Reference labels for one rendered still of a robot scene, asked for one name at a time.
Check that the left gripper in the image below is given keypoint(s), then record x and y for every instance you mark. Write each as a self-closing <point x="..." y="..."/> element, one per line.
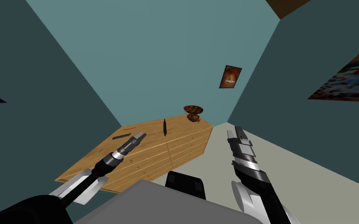
<point x="130" y="144"/>

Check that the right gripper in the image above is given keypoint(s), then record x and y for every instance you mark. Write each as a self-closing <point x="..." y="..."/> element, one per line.
<point x="243" y="151"/>

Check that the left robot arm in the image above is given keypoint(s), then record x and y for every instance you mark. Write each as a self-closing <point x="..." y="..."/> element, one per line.
<point x="83" y="185"/>

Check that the red pencil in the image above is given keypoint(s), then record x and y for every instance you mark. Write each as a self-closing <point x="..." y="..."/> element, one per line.
<point x="129" y="128"/>

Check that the dark grey marker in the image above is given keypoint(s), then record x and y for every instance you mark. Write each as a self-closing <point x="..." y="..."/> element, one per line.
<point x="121" y="136"/>

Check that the light wooden dresser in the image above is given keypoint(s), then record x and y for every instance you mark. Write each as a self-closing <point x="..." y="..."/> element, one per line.
<point x="154" y="149"/>

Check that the black pen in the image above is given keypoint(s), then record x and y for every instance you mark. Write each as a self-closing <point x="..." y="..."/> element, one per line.
<point x="165" y="127"/>

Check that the orange framed picture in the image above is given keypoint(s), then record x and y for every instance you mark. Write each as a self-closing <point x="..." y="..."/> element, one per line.
<point x="230" y="77"/>

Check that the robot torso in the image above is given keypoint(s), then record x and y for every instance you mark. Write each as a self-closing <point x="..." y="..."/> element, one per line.
<point x="154" y="207"/>

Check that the colourful wall painting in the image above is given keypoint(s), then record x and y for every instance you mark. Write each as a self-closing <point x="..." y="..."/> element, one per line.
<point x="354" y="77"/>

